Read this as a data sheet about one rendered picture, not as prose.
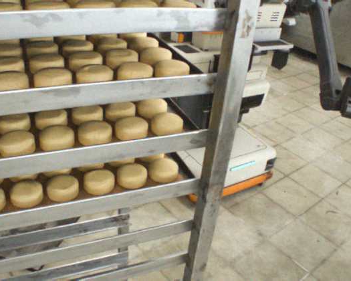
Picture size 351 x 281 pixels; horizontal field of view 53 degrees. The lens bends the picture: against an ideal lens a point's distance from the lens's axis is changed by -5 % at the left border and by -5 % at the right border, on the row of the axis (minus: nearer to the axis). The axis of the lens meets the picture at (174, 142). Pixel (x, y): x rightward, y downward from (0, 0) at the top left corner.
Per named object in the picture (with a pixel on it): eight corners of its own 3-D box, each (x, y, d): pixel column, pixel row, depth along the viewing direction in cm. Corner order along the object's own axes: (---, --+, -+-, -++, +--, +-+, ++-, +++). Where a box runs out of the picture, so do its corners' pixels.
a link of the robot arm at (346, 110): (336, 113, 115) (340, 118, 110) (342, 93, 113) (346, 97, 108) (356, 118, 114) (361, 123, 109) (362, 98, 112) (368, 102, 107)
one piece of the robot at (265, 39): (228, 67, 183) (235, 25, 172) (267, 62, 197) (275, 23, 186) (249, 79, 172) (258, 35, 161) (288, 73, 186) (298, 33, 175)
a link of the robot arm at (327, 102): (335, 106, 121) (319, 105, 117) (345, 72, 117) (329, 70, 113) (364, 118, 112) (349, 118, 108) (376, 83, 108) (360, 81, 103)
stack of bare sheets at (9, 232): (37, 273, 163) (37, 269, 161) (-30, 247, 171) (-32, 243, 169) (94, 198, 213) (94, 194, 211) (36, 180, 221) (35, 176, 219)
